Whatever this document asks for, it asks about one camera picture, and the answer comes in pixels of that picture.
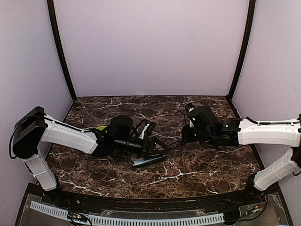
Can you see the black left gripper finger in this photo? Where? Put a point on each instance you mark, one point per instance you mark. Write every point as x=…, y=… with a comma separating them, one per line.
x=153, y=151
x=150, y=140

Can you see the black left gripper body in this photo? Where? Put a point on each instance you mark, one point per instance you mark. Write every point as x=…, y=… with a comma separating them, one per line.
x=122, y=144

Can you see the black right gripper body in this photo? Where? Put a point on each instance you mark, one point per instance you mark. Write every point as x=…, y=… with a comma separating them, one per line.
x=201, y=136

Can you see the black quilted glasses case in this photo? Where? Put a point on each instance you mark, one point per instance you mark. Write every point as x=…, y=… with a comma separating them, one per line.
x=140, y=160

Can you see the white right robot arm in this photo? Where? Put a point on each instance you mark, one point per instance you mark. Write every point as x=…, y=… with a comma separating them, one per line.
x=287, y=132

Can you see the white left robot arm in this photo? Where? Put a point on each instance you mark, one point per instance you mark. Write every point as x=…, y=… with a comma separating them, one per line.
x=36, y=127

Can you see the green bowl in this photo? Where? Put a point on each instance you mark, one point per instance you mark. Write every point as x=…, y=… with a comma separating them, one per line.
x=102, y=129

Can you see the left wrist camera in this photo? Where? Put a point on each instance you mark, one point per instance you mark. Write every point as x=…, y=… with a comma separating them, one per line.
x=147, y=130

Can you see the white slotted cable duct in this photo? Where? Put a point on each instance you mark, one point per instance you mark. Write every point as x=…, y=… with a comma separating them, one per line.
x=127, y=218

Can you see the black corner frame post left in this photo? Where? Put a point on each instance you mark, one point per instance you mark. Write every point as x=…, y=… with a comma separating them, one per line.
x=59, y=48

